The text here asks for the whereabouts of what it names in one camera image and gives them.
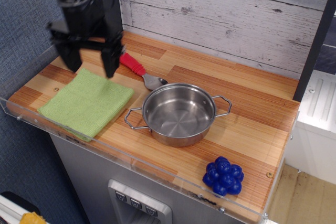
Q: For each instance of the dark right upright post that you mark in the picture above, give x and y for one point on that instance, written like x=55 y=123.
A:
x=312 y=57

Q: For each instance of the grey toy fridge cabinet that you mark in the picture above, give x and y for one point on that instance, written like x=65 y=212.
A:
x=186 y=171

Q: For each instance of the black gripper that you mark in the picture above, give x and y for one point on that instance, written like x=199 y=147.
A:
x=85 y=26

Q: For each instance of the red handled metal spoon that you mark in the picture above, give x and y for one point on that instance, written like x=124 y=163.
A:
x=151 y=82

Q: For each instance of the silver dispenser button panel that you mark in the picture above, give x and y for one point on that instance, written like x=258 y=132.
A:
x=132 y=206

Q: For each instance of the green cloth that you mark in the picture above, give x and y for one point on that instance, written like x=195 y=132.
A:
x=87 y=104

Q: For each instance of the blue toy grapes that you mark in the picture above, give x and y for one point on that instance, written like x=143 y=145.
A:
x=223 y=177

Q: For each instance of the stainless steel pot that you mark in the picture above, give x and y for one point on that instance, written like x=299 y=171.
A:
x=180 y=114

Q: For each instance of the white side cabinet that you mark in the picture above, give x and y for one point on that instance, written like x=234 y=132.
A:
x=311 y=148

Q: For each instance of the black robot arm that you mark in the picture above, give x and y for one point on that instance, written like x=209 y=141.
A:
x=90 y=24

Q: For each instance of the clear acrylic guard rail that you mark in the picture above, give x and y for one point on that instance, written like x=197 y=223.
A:
x=90 y=166

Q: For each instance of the yellow object bottom left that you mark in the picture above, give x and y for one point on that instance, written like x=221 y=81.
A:
x=32 y=218

